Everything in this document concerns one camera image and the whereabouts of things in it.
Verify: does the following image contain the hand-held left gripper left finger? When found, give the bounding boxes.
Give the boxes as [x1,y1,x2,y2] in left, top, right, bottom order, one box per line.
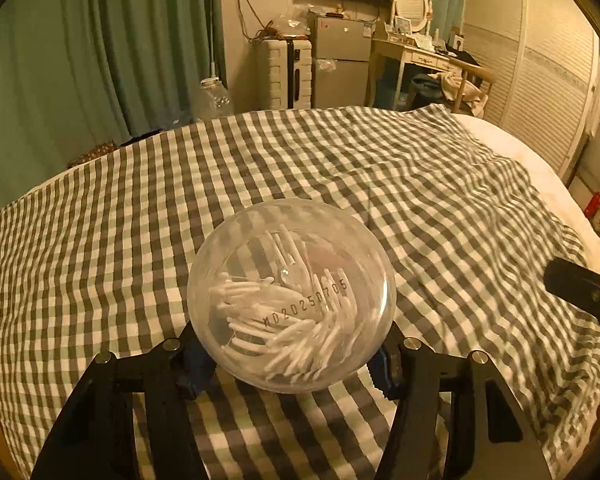
[30,327,218,480]

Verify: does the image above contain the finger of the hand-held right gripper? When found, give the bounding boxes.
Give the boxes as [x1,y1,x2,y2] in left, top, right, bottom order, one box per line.
[544,257,600,333]

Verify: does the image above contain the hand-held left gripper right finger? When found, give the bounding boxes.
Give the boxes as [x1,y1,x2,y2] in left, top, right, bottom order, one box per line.
[367,322,553,480]

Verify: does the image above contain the clear round cotton swab container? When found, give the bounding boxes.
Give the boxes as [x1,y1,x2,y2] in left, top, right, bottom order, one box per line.
[187,199,397,395]

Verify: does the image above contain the white duvet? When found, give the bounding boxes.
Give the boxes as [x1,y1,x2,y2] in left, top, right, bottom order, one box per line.
[452,112,600,281]

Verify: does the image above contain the beige clothes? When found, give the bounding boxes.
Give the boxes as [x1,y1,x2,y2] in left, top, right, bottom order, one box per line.
[440,71,486,111]

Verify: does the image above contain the louvered wardrobe doors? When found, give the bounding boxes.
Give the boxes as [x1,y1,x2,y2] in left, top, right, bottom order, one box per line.
[462,0,600,176]

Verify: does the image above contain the patterned box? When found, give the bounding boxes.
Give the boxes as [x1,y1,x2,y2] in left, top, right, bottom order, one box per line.
[67,140,118,168]

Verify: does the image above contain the wooden chair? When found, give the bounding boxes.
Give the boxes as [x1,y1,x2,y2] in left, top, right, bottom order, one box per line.
[447,57,496,116]

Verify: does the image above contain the dark blue cloth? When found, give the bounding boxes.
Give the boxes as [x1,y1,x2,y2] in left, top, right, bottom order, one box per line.
[410,74,448,108]

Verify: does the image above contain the black item on table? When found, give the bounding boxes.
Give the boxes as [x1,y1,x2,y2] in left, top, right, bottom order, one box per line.
[445,45,481,66]

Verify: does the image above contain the clear water jug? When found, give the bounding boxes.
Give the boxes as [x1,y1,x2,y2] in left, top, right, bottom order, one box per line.
[192,77,233,121]

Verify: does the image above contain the white dressing table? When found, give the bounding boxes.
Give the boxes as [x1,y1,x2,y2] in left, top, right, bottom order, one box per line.
[365,35,453,111]

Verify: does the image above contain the white suitcase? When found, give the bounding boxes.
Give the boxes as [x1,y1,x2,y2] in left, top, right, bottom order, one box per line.
[256,37,313,110]

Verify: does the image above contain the silver mini fridge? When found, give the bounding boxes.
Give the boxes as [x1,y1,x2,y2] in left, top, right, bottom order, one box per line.
[307,14,373,108]

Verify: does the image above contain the wide green curtain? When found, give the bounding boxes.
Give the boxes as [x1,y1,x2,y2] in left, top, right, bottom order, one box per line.
[0,0,228,206]

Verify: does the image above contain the white oval mirror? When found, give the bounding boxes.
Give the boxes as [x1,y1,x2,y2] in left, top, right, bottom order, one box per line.
[392,0,431,33]

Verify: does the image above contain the clear plastic bags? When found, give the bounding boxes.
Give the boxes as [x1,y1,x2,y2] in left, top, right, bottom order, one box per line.
[267,10,311,41]

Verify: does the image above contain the wall cable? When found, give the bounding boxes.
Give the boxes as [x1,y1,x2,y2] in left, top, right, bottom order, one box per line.
[235,0,271,41]

